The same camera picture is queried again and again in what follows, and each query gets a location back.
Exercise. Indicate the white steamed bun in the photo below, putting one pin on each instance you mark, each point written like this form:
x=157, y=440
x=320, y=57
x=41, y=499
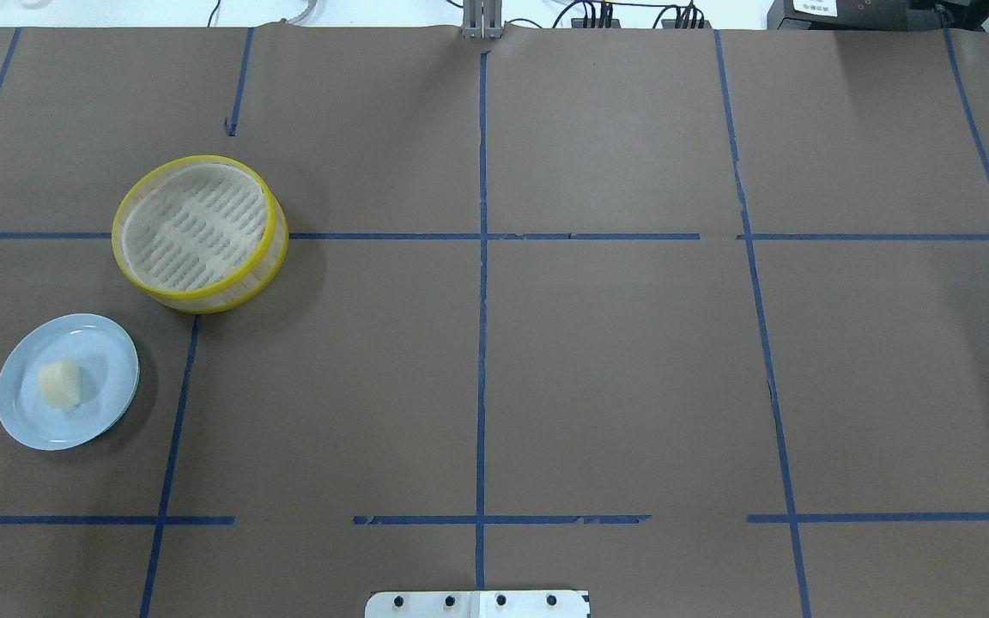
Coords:
x=60, y=384

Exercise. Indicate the yellow round steamer basket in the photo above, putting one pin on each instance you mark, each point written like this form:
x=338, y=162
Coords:
x=201, y=234

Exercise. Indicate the black usb hub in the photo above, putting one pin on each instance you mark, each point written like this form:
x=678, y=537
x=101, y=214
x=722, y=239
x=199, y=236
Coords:
x=694, y=20
x=600, y=21

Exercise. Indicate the light blue plate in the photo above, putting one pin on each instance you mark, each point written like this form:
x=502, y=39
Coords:
x=110, y=375

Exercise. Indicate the black box device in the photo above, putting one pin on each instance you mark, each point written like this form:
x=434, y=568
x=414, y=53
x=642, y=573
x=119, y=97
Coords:
x=888, y=16

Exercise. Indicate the aluminium frame post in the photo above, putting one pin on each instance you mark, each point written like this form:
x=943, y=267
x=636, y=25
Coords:
x=482, y=19

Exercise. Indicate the white pedestal column base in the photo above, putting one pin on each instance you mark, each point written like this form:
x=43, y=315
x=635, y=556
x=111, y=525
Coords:
x=509, y=603

